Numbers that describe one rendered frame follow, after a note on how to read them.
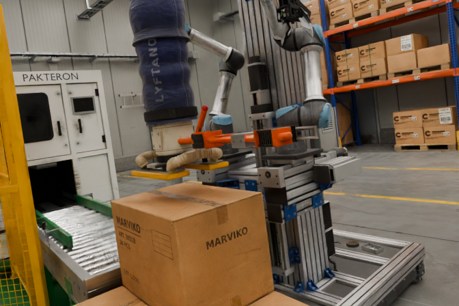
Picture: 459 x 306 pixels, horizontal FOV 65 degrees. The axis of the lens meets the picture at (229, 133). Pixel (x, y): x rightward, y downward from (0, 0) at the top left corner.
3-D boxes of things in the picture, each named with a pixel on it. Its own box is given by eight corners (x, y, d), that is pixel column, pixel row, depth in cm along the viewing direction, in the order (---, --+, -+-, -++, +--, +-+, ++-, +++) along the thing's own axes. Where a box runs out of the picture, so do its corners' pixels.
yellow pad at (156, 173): (131, 175, 158) (129, 164, 158) (151, 171, 164) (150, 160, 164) (167, 180, 131) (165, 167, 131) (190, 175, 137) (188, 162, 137)
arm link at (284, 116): (280, 132, 188) (277, 106, 187) (306, 130, 182) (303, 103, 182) (274, 134, 176) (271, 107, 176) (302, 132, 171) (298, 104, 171)
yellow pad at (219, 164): (169, 167, 170) (167, 156, 169) (187, 163, 176) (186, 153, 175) (210, 171, 143) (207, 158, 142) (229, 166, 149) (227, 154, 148)
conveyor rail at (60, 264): (18, 232, 348) (14, 213, 347) (23, 231, 351) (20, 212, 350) (89, 322, 165) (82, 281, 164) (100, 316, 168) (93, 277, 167)
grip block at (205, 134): (191, 149, 133) (189, 134, 133) (212, 145, 139) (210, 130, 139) (203, 149, 127) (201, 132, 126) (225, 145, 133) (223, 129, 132)
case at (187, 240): (122, 285, 167) (110, 201, 165) (195, 255, 191) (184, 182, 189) (190, 337, 119) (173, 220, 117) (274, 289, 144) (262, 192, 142)
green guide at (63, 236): (18, 216, 349) (17, 207, 349) (31, 213, 355) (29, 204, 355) (56, 253, 222) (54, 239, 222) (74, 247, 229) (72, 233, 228)
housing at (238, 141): (231, 148, 117) (229, 134, 116) (246, 145, 121) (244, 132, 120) (244, 148, 111) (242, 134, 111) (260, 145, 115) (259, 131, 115)
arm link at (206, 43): (246, 70, 217) (173, 33, 199) (239, 73, 227) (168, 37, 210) (253, 53, 219) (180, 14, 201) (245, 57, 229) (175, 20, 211)
